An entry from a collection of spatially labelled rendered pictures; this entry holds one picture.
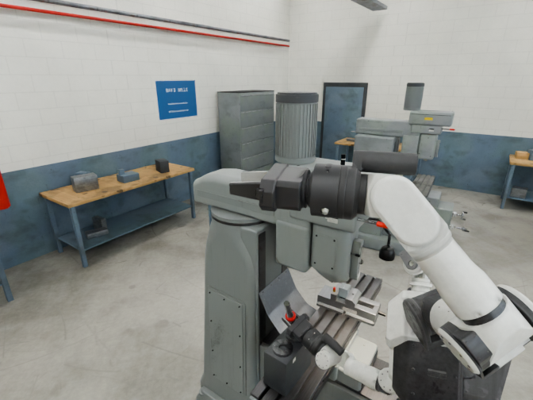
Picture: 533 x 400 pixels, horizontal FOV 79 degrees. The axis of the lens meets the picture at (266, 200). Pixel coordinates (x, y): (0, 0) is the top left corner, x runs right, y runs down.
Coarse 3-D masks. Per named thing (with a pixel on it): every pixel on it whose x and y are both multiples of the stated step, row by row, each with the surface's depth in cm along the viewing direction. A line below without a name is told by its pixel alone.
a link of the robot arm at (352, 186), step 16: (368, 160) 50; (384, 160) 50; (400, 160) 49; (416, 160) 48; (352, 176) 49; (368, 176) 51; (384, 176) 48; (352, 192) 49; (368, 192) 49; (336, 208) 50; (352, 208) 49; (368, 208) 49
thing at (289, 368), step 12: (288, 336) 147; (276, 348) 140; (288, 348) 140; (300, 348) 142; (264, 360) 142; (276, 360) 137; (288, 360) 136; (300, 360) 144; (264, 372) 144; (276, 372) 139; (288, 372) 137; (300, 372) 148; (276, 384) 141; (288, 384) 140
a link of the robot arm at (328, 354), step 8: (320, 336) 135; (328, 336) 133; (312, 344) 133; (320, 344) 132; (328, 344) 131; (336, 344) 130; (312, 352) 133; (320, 352) 128; (328, 352) 128; (336, 352) 129; (320, 360) 127; (328, 360) 125; (336, 360) 129; (320, 368) 127
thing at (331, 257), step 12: (324, 228) 152; (312, 240) 160; (324, 240) 154; (336, 240) 150; (348, 240) 151; (312, 252) 161; (324, 252) 156; (336, 252) 152; (348, 252) 153; (312, 264) 163; (324, 264) 158; (336, 264) 155; (348, 264) 157; (324, 276) 163; (336, 276) 157; (348, 276) 161
